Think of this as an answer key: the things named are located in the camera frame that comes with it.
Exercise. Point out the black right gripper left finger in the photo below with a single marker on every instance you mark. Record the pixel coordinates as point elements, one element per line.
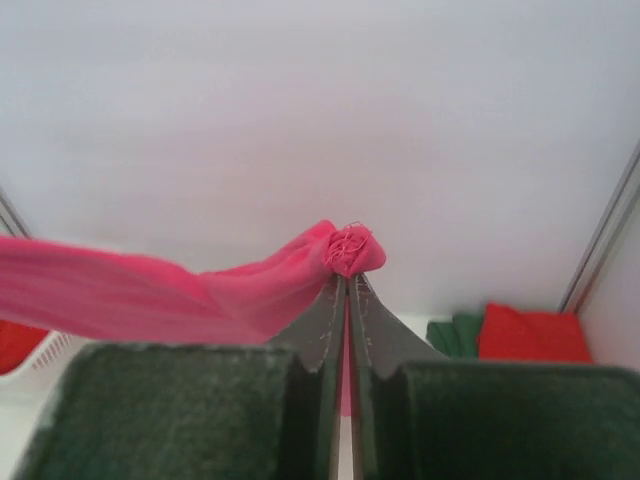
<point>309,446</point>

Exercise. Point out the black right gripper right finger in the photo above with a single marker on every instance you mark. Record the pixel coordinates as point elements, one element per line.
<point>379,345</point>

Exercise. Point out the pink t shirt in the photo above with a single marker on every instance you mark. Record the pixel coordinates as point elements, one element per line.
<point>125,297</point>

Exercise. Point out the folded green t shirt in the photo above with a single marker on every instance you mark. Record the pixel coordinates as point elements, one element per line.
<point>458,337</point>

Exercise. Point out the folded red t shirt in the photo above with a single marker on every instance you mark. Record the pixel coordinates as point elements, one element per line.
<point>508,334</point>

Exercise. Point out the white perforated plastic basket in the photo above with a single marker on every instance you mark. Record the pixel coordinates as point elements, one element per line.
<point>43,364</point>

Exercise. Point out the red t shirt in basket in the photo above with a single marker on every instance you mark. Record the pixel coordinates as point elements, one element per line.
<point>17,343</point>

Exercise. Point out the right aluminium frame post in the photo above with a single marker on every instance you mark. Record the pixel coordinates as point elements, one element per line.
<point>610,227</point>

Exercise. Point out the aluminium frame post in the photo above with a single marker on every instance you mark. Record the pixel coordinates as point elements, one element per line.
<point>11,222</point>
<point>610,227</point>

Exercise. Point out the left aluminium frame post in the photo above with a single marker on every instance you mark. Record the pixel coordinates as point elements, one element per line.
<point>11,222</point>

